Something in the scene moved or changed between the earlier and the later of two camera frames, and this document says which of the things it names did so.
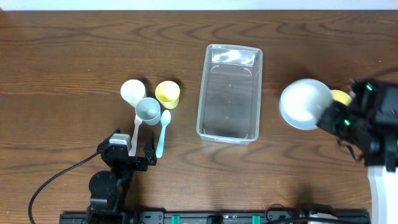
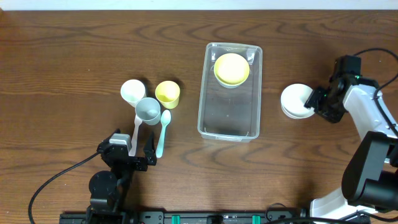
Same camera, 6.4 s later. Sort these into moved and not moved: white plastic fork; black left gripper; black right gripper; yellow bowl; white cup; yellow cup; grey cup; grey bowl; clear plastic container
Moved: grey bowl; yellow bowl; black right gripper
Not moved: yellow cup; grey cup; white cup; white plastic fork; clear plastic container; black left gripper
